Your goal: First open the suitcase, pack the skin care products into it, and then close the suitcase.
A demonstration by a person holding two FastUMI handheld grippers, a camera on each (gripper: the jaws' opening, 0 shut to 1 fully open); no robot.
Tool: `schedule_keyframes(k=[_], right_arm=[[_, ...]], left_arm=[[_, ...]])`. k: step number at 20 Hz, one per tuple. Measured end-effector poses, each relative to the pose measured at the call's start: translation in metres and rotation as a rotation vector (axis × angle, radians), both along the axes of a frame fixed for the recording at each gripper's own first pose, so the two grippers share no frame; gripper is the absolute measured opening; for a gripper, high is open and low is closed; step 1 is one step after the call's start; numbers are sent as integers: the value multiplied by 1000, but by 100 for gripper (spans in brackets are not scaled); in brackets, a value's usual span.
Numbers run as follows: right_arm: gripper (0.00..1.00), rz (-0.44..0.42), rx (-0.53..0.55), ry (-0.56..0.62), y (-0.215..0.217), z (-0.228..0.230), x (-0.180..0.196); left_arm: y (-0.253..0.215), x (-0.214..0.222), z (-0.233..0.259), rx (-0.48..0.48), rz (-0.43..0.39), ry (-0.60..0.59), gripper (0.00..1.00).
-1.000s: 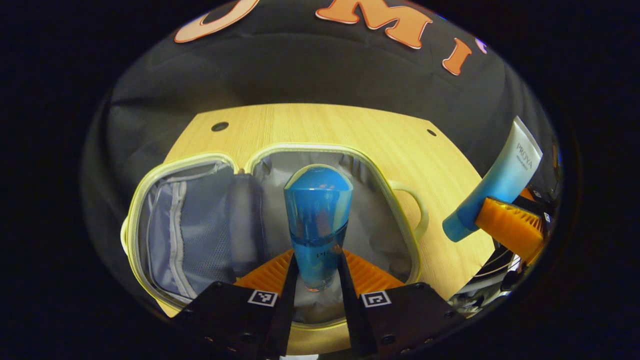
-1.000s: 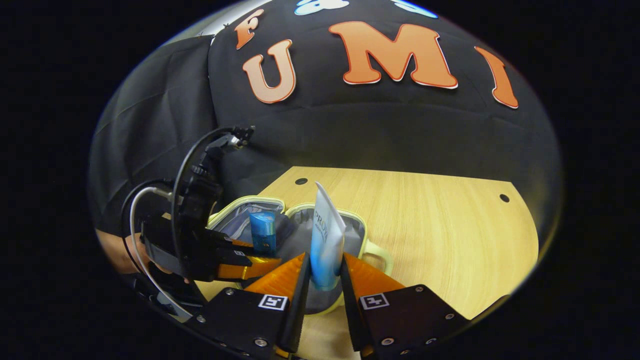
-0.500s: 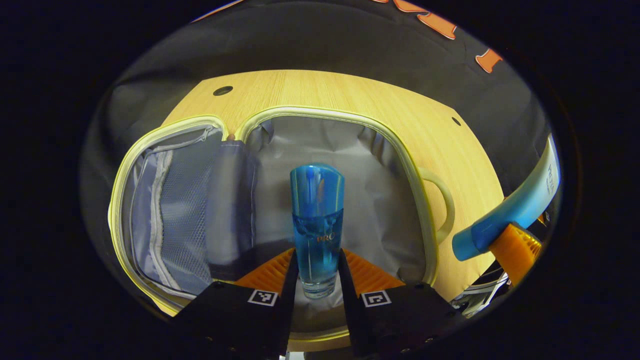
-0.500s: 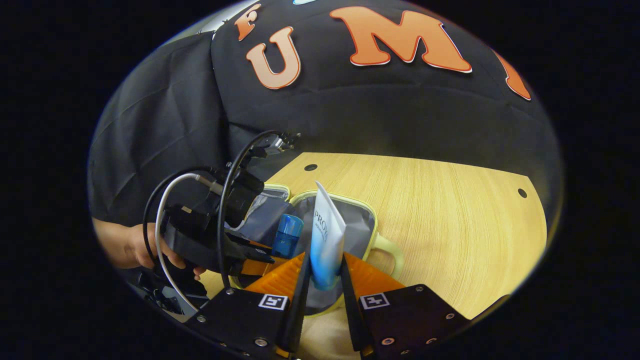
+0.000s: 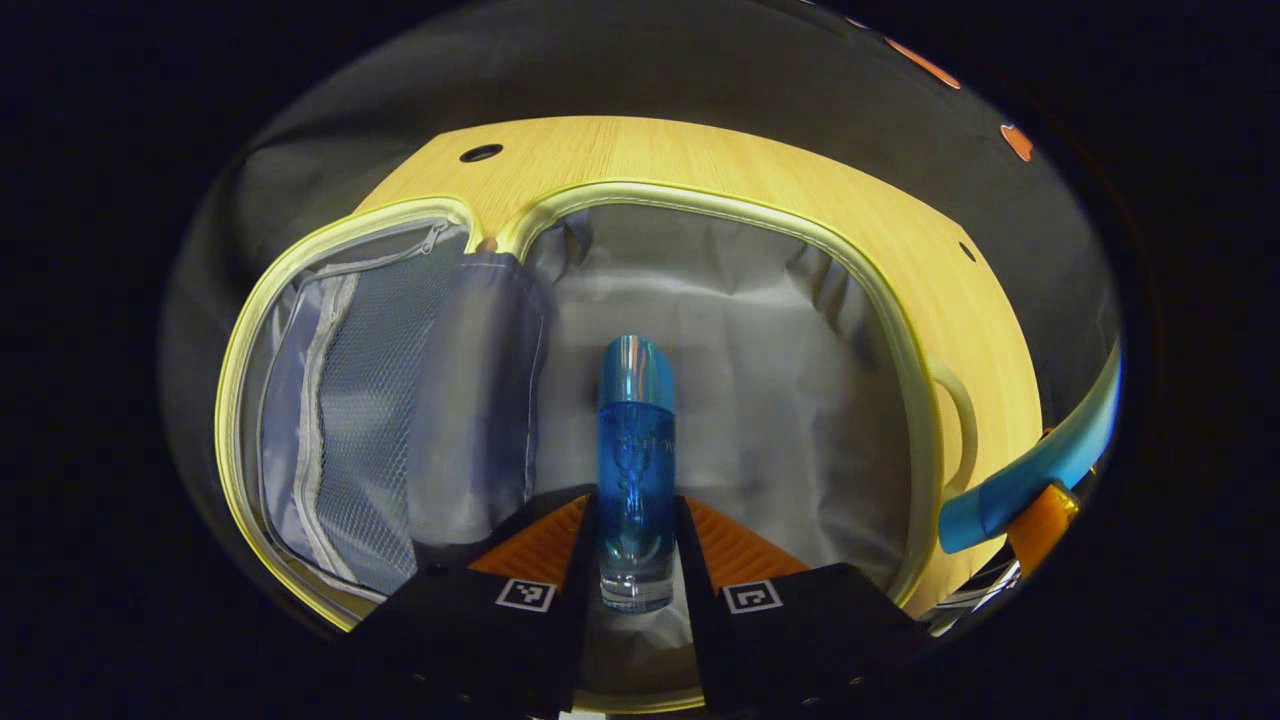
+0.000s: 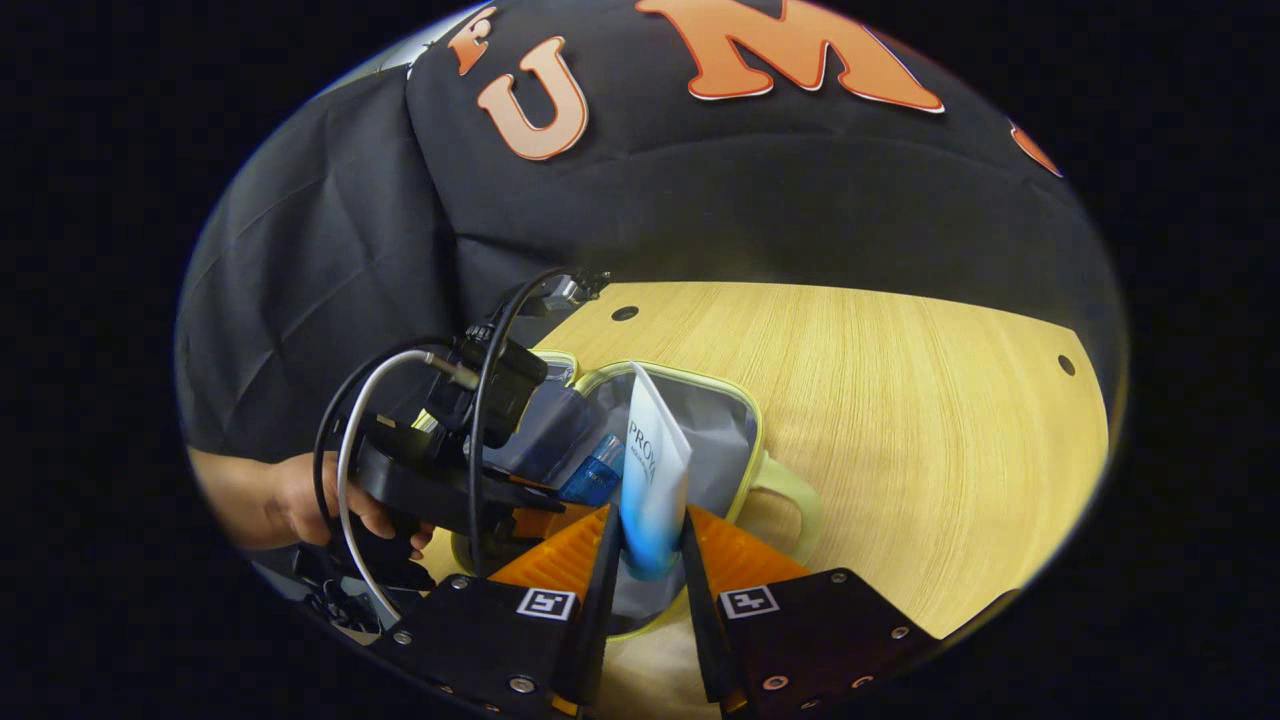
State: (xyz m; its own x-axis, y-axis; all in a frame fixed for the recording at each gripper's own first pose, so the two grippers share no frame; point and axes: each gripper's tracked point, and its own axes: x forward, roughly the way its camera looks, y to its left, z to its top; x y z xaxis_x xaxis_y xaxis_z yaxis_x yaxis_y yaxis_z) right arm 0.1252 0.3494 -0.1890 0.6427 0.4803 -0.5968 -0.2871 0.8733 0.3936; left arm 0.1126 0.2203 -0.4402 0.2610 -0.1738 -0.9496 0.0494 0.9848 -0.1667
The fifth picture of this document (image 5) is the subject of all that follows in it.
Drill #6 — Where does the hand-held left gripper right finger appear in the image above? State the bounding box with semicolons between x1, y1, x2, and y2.
675;493;933;717

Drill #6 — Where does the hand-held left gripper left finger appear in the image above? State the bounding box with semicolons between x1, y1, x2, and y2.
345;490;601;717

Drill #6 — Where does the pale yellow suitcase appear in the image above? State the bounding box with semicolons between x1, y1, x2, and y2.
215;180;981;716

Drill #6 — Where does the blue and white tube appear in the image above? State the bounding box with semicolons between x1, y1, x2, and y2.
937;340;1123;556

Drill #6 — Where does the blue glass bottle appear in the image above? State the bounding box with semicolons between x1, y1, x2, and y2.
597;335;678;614

